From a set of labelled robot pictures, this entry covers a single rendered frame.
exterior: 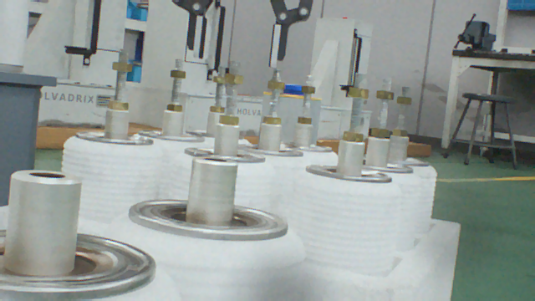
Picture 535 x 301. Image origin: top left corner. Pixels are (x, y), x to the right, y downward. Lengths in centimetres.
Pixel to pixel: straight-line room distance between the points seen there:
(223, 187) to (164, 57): 319
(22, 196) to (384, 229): 42
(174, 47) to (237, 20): 438
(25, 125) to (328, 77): 335
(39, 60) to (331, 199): 259
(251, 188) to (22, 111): 60
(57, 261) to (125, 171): 45
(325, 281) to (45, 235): 36
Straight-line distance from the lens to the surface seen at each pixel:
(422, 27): 643
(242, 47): 773
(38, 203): 24
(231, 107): 66
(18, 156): 117
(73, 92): 300
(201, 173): 33
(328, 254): 60
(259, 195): 64
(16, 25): 118
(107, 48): 315
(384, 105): 74
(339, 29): 446
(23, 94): 116
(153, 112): 355
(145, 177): 70
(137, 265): 25
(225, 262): 30
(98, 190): 69
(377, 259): 61
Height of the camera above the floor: 32
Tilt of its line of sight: 5 degrees down
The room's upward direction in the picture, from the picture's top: 7 degrees clockwise
